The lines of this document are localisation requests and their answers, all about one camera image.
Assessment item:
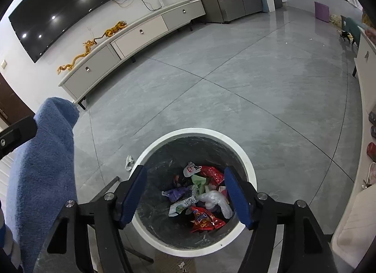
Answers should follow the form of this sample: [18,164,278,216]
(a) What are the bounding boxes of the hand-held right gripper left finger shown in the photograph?
[32,164,149,273]

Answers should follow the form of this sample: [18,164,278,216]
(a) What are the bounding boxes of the purple stool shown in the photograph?
[314,1,331,23]

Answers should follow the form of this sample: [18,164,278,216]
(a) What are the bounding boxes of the blue fluffy blanket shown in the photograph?
[6,97,80,273]

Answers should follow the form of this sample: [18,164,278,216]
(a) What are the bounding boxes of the green wrapper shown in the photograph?
[191,174,210,193]

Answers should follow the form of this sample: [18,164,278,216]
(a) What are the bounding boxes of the white plastic bag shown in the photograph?
[196,190,234,219]

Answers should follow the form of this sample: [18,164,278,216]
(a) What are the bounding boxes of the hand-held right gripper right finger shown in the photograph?
[224,166,338,273]

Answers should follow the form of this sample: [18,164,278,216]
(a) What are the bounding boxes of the white sideboard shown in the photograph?
[351,33,376,121]

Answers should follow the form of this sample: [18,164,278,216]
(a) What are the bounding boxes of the black wall television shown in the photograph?
[8,0,153,63]

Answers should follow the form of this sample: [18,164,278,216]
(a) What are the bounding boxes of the white round trash bin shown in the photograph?
[129,128,258,257]

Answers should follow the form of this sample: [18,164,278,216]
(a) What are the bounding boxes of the white wrapper with red label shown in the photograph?
[183,161,203,178]

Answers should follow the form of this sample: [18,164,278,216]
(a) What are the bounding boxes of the person's left hand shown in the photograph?
[0,201,22,272]

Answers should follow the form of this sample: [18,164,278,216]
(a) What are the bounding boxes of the green chair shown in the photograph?
[341,16,362,47]

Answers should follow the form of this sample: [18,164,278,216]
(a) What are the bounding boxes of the white television cabinet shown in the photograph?
[58,0,206,110]

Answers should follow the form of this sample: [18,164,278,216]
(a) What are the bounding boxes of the golden dragon ornament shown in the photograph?
[57,20,128,74]

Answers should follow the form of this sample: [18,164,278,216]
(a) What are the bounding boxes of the brown entrance door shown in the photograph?
[0,72,36,128]

